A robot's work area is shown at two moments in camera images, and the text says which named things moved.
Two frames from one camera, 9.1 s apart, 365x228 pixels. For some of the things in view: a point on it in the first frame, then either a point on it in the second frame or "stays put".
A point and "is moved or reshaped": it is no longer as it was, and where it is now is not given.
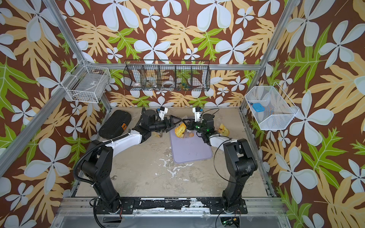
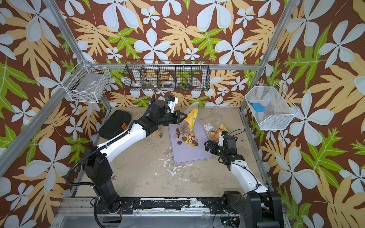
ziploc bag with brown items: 159,134 stays put
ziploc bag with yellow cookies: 181,131 is moved or reshaped
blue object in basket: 258,107 stays put
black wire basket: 167,75 stays put
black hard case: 116,124 stays put
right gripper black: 192,123 → 213,149
